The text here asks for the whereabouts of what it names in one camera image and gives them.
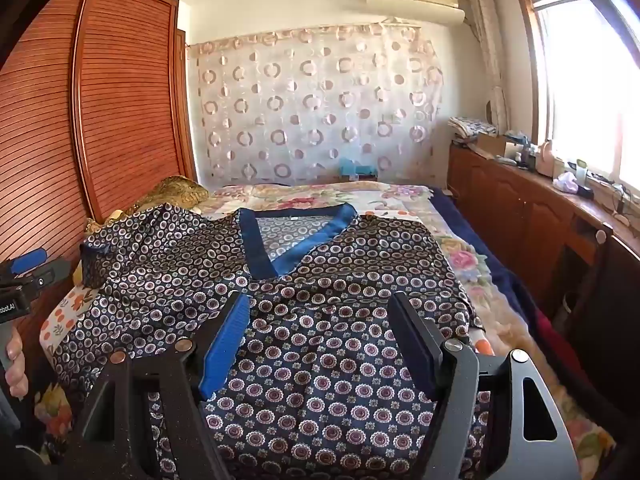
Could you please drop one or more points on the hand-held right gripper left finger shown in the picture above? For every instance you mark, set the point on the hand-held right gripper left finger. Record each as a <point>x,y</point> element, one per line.
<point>225,350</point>

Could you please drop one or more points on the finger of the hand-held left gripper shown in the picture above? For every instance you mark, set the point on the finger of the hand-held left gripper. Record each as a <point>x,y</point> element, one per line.
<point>27,261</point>

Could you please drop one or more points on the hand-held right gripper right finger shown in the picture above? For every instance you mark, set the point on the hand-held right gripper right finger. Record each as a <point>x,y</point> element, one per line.
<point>417,345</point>

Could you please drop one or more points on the navy patterned shirt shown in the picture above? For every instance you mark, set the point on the navy patterned shirt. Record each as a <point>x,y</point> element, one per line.
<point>310,360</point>

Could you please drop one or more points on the person's left hand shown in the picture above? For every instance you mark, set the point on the person's left hand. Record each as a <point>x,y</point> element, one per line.
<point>17,370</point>

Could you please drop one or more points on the orange fruit print sheet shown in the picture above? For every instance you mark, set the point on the orange fruit print sheet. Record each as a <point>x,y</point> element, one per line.
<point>60,315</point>

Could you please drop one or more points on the floral blanket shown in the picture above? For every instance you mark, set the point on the floral blanket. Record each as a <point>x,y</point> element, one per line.
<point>465,265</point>

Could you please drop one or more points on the navy blue blanket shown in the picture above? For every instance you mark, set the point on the navy blue blanket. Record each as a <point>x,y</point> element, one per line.
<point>480,240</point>

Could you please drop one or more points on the red cloth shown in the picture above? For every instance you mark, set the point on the red cloth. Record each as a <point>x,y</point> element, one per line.
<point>560,345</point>

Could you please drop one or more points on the olive patterned pillow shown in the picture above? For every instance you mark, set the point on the olive patterned pillow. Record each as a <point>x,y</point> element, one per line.
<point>170,192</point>

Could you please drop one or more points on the dark trash bin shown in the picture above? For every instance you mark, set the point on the dark trash bin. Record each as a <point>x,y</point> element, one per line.
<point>575,312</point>

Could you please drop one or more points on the wooden slatted wardrobe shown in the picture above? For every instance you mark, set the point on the wooden slatted wardrobe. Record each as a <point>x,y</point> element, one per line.
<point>100,110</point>

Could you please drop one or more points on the long wooden cabinet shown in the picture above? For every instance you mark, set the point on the long wooden cabinet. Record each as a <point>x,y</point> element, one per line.
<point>505,200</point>

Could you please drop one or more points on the blue box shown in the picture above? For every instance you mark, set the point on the blue box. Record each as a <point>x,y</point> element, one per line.
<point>357,170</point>

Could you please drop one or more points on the cardboard box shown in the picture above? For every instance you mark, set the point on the cardboard box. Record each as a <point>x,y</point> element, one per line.
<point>490,145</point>

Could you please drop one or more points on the white plastic bag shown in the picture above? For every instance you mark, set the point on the white plastic bag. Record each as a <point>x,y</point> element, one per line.
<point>565,182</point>

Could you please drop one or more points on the stack of folded cloths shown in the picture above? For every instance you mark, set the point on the stack of folded cloths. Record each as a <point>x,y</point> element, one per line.
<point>467,127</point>

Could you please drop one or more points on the pink bottle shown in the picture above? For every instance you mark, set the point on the pink bottle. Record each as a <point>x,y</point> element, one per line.
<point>546,160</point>

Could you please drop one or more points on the sheer circle-patterned curtain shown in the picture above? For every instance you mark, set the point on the sheer circle-patterned curtain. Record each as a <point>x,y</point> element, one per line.
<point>310,110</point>

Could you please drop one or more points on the white window curtain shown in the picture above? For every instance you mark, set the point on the white window curtain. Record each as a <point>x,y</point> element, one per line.
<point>487,50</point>

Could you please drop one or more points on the wooden framed window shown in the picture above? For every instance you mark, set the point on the wooden framed window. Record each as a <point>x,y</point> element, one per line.
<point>580,85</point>

